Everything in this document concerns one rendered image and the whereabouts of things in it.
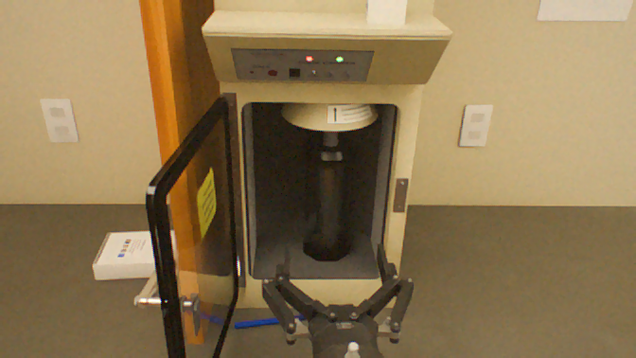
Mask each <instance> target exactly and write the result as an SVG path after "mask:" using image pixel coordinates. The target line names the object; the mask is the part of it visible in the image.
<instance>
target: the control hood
mask: <svg viewBox="0 0 636 358"><path fill-rule="evenodd" d="M202 34H203V39H204V42H205V45H207V48H208V53H209V56H210V59H211V62H212V65H213V68H214V71H215V75H216V79H217V81H242V82H311V83H381V84H426V83H428V82H429V80H430V78H431V76H432V75H433V71H434V69H435V68H436V66H437V64H438V62H439V61H440V59H441V57H442V55H443V53H444V50H445V48H447V46H448V45H449V43H450V41H451V38H452V32H451V29H450V28H448V27H447V26H446V25H444V24H443V23H442V22H440V21H438V20H437V19H436V18H435V17H433V16H432V15H431V14H406V15H405V25H404V26H394V25H368V24H367V23H366V22H365V13H352V12H303V11H252V10H216V11H215V12H214V13H213V15H212V16H211V17H209V18H208V20H207V21H206V22H205V24H204V25H203V26H202ZM231 48H234V49H293V50H351V51H375V53H374V56H373V60H371V63H370V66H369V70H368V74H367V77H366V81H252V80H238V76H237V72H236V68H235V63H234V59H233V54H232V50H231Z"/></svg>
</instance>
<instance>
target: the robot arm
mask: <svg viewBox="0 0 636 358"><path fill-rule="evenodd" d="M377 262H378V267H379V270H380V279H381V283H382V286H381V287H379V288H378V290H377V291H376V292H375V293H374V294H372V295H371V296H369V297H368V298H367V299H366V298H365V299H364V300H363V301H362V303H361V304H360V305H359V306H358V307H355V306H353V304H347V305H343V306H340V305H328V306H327V307H326V306H325V305H324V304H322V302H321V301H320V300H318V299H312V298H311V297H309V296H308V295H306V294H305V293H304V292H303V291H301V290H300V289H299V288H297V287H296V286H295V285H293V284H292V283H291V244H290V243H286V245H285V263H278V264H277V265H276V268H275V279H274V280H269V279H263V280H262V296H263V298H264V299H265V302H266V303H267V305H268V306H269V308H270V309H271V311H272V312H273V314H274V316H275V318H276V319H277V321H278V322H279V325H280V326H281V328H282V329H283V331H284V333H285V339H286V343H288V344H290V345H293V344H295V342H296V339H298V338H309V340H310V342H311V344H312V358H385V357H384V356H383V355H382V354H381V353H380V352H379V348H378V342H377V338H378V336H379V337H389V341H390V343H392V344H398V343H399V337H400V331H401V322H402V319H403V316H404V315H405V313H406V310H407V308H408V306H409V303H410V301H411V298H412V295H413V289H414V283H415V281H414V280H413V279H412V278H406V280H404V279H401V278H400V277H398V273H397V269H396V266H395V264H394V263H393V262H388V261H387V258H386V254H385V250H384V245H383V243H379V244H378V254H377ZM398 292H399V294H398ZM395 295H396V296H397V299H396V302H395V304H394V306H393V308H392V310H391V312H390V317H389V316H387V317H386V319H385V320H384V321H383V324H382V325H381V326H378V324H377V322H376V321H375V320H374V317H375V316H376V315H377V314H378V313H379V312H380V311H381V310H382V309H383V308H384V307H385V306H386V305H387V304H388V303H389V302H390V301H391V300H392V298H393V297H394V296H395ZM285 300H286V301H287V303H288V304H289V305H291V306H292V307H293V308H294V309H296V310H297V311H298V312H299V313H300V314H302V315H303V316H304V317H306V319H307V320H308V322H309V323H308V326H307V327H304V326H303V324H302V323H301V322H300V321H299V318H295V317H294V314H293V312H292V310H291V309H290V307H289V306H288V304H287V303H286V301H285Z"/></svg>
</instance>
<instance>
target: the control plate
mask: <svg viewBox="0 0 636 358"><path fill-rule="evenodd" d="M231 50H232V54H233V59H234V63H235V68H236V72H237V76H238V80H252V81H366V77H367V74H368V70H369V66H370V63H371V60H373V56H374V53H375V51H351V50H293V49H234V48H231ZM306 57H313V60H311V61H307V60H306ZM338 57H342V58H344V60H343V61H336V58H338ZM290 69H300V78H297V77H290ZM250 70H252V71H256V73H255V74H249V73H248V71H250ZM270 70H274V71H276V72H277V75H276V76H274V77H272V76H269V75H268V71H270ZM311 71H317V74H316V76H313V74H311V73H310V72H311ZM329 71H332V72H333V74H332V76H330V75H329V74H328V73H327V72H329ZM347 71H348V72H350V75H349V76H348V77H347V76H346V74H345V72H347Z"/></svg>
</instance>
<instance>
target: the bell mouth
mask: <svg viewBox="0 0 636 358"><path fill-rule="evenodd" d="M281 114H282V116H283V117H284V118H286V119H287V120H288V121H289V122H290V123H291V124H293V125H295V126H298V127H301V128H305V129H309V130H315V131H323V132H343V131H352V130H357V129H360V128H364V127H366V126H368V125H370V124H372V122H373V121H374V120H375V119H377V118H378V116H379V114H378V111H377V108H376V105H374V103H297V102H285V104H284V106H283V108H282V111H281Z"/></svg>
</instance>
